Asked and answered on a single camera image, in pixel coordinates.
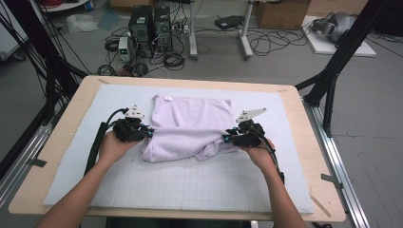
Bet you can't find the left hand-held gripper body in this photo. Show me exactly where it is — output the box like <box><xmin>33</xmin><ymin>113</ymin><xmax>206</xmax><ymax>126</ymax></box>
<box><xmin>112</xmin><ymin>104</ymin><xmax>148</xmax><ymax>143</ymax></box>

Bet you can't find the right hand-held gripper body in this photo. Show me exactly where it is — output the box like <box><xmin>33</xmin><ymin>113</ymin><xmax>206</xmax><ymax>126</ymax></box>
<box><xmin>232</xmin><ymin>107</ymin><xmax>268</xmax><ymax>148</ymax></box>

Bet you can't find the pale pink towel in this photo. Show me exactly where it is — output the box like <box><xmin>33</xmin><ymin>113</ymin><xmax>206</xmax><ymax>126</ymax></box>
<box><xmin>141</xmin><ymin>93</ymin><xmax>240</xmax><ymax>163</ymax></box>

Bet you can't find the person's left hand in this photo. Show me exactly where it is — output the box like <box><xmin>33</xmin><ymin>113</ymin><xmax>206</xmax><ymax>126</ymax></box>
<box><xmin>98</xmin><ymin>130</ymin><xmax>143</xmax><ymax>166</ymax></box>

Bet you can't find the person's right hand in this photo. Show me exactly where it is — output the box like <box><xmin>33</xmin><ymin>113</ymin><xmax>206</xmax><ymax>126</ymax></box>
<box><xmin>240</xmin><ymin>139</ymin><xmax>278</xmax><ymax>174</ymax></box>

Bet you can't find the white foam mat with grid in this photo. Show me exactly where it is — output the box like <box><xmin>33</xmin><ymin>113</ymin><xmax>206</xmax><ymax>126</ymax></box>
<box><xmin>42</xmin><ymin>84</ymin><xmax>316</xmax><ymax>215</ymax></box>

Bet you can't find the light wooden table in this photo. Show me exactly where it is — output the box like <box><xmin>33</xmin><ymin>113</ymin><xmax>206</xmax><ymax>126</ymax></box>
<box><xmin>8</xmin><ymin>75</ymin><xmax>347</xmax><ymax>222</ymax></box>

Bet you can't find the white bench power supply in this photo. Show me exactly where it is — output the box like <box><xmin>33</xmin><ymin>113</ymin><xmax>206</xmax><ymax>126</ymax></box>
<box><xmin>118</xmin><ymin>36</ymin><xmax>131</xmax><ymax>63</ymax></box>

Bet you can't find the person's dark clothing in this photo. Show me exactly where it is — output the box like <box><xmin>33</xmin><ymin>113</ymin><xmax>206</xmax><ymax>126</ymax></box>
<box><xmin>106</xmin><ymin>217</ymin><xmax>251</xmax><ymax>228</ymax></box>

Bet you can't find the black tape strip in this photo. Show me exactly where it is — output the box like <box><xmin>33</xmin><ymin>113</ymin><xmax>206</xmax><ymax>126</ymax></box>
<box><xmin>27</xmin><ymin>157</ymin><xmax>48</xmax><ymax>168</ymax></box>
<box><xmin>320</xmin><ymin>173</ymin><xmax>344</xmax><ymax>190</ymax></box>

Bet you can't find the white desk leg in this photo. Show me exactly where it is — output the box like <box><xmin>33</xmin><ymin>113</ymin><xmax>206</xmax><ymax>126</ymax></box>
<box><xmin>188</xmin><ymin>0</ymin><xmax>199</xmax><ymax>61</ymax></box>
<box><xmin>239</xmin><ymin>0</ymin><xmax>255</xmax><ymax>61</ymax></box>

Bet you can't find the black computer tower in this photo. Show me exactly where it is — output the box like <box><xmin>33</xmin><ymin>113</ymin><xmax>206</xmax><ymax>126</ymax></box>
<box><xmin>153</xmin><ymin>6</ymin><xmax>174</xmax><ymax>53</ymax></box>
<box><xmin>127</xmin><ymin>5</ymin><xmax>154</xmax><ymax>59</ymax></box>

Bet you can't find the flat black device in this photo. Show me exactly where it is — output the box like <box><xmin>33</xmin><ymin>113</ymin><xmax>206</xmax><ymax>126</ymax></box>
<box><xmin>214</xmin><ymin>14</ymin><xmax>245</xmax><ymax>30</ymax></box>

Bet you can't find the white floor board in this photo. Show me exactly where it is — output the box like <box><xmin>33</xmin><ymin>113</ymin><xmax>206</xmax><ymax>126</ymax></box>
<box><xmin>300</xmin><ymin>15</ymin><xmax>377</xmax><ymax>58</ymax></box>

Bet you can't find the clear plastic bag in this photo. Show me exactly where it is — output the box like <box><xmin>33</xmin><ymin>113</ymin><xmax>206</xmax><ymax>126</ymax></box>
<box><xmin>66</xmin><ymin>12</ymin><xmax>99</xmax><ymax>34</ymax></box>

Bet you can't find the large brown cardboard box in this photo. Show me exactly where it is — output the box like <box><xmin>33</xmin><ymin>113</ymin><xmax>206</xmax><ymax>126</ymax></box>
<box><xmin>256</xmin><ymin>0</ymin><xmax>312</xmax><ymax>30</ymax></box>

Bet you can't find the grey headset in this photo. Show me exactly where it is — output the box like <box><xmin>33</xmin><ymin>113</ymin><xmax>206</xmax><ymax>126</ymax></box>
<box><xmin>311</xmin><ymin>11</ymin><xmax>357</xmax><ymax>44</ymax></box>

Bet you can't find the flat brown cardboard box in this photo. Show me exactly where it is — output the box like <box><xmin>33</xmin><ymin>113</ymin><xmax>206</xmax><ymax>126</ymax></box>
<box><xmin>307</xmin><ymin>0</ymin><xmax>370</xmax><ymax>17</ymax></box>

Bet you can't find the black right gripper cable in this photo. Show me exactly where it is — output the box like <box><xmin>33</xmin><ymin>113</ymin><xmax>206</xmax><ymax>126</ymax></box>
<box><xmin>253</xmin><ymin>126</ymin><xmax>285</xmax><ymax>184</ymax></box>

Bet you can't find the black sleeved left gripper cable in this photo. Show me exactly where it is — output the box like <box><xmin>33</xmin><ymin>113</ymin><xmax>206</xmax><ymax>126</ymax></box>
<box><xmin>83</xmin><ymin>107</ymin><xmax>129</xmax><ymax>177</ymax></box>

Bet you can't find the coiled black cable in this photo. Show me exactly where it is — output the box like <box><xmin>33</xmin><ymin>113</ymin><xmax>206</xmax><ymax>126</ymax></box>
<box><xmin>163</xmin><ymin>51</ymin><xmax>186</xmax><ymax>71</ymax></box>

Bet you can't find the aluminium rail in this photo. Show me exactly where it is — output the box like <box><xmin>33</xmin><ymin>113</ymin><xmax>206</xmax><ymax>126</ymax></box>
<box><xmin>0</xmin><ymin>104</ymin><xmax>65</xmax><ymax>207</ymax></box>
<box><xmin>302</xmin><ymin>99</ymin><xmax>371</xmax><ymax>228</ymax></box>

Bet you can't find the long black floor cable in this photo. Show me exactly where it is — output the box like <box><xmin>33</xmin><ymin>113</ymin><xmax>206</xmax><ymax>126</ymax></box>
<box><xmin>246</xmin><ymin>28</ymin><xmax>310</xmax><ymax>57</ymax></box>

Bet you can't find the black metal frame stand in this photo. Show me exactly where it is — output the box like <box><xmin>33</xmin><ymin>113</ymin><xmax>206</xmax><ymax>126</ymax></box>
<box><xmin>294</xmin><ymin>0</ymin><xmax>393</xmax><ymax>139</ymax></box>
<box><xmin>0</xmin><ymin>0</ymin><xmax>89</xmax><ymax>125</ymax></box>

